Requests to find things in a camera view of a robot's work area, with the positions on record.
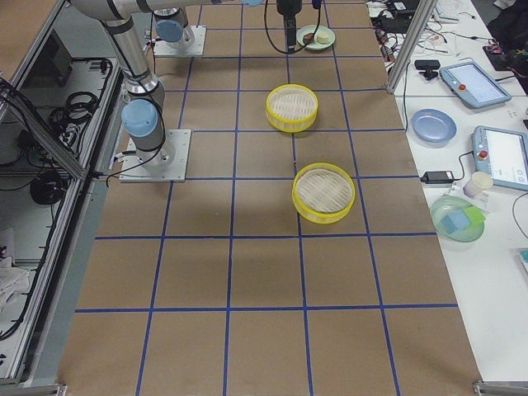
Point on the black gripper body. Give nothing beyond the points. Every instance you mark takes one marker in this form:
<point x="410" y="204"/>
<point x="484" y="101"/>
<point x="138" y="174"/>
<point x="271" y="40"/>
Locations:
<point x="287" y="7"/>

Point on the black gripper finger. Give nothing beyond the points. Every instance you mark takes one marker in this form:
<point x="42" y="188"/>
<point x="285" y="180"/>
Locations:
<point x="290" y="41"/>

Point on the brown steamed bun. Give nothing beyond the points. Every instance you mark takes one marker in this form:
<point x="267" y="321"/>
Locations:
<point x="308" y="39"/>

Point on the white steamed bun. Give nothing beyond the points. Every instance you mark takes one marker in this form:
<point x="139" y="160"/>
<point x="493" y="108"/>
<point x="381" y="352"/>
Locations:
<point x="322" y="38"/>

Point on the yellow bamboo steamer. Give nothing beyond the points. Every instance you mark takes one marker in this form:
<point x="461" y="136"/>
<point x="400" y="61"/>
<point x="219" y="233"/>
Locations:
<point x="291" y="108"/>
<point x="323" y="193"/>

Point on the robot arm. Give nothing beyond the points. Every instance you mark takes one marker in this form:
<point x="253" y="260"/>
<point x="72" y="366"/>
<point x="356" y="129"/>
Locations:
<point x="142" y="117"/>
<point x="177" y="17"/>

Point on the light green plate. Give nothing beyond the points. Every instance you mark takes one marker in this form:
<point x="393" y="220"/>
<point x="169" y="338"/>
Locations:
<point x="313" y="29"/>

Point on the black webcam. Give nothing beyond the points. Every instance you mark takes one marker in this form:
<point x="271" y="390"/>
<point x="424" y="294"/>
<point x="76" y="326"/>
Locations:
<point x="428" y="68"/>

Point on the blue plate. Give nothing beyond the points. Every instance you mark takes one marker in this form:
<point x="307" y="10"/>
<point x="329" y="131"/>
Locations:
<point x="433" y="127"/>

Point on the far teach pendant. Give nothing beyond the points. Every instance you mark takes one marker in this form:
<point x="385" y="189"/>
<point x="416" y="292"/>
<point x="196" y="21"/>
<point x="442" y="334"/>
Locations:
<point x="469" y="82"/>

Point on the teach pendant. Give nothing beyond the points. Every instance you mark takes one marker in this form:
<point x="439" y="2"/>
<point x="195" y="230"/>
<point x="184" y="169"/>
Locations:
<point x="469" y="82"/>
<point x="502" y="154"/>

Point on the black power adapter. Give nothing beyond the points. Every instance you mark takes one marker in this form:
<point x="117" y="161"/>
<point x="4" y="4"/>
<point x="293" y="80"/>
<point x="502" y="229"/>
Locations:
<point x="437" y="177"/>

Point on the white paper cup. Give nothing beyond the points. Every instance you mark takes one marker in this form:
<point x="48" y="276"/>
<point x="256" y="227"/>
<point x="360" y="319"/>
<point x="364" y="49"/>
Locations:
<point x="477" y="183"/>

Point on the near teach pendant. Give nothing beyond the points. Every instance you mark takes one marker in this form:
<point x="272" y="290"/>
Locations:
<point x="502" y="154"/>

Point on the green bowl with sponges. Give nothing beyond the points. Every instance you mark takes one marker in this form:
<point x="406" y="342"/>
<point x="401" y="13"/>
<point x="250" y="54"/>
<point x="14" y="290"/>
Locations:
<point x="447" y="204"/>

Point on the blue sponge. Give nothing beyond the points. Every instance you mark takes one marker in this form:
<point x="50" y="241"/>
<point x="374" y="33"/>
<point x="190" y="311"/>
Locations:
<point x="454" y="222"/>

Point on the green sponge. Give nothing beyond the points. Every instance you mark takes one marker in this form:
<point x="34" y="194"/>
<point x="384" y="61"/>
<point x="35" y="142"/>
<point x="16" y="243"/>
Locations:
<point x="474" y="215"/>

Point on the crumpled white cloth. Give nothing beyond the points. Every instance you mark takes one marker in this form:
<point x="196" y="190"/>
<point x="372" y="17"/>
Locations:
<point x="14" y="279"/>

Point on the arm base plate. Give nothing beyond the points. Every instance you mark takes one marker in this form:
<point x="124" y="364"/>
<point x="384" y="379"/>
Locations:
<point x="177" y="42"/>
<point x="169" y="164"/>

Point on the aluminium frame post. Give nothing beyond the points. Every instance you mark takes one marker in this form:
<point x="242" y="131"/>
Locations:
<point x="416" y="28"/>

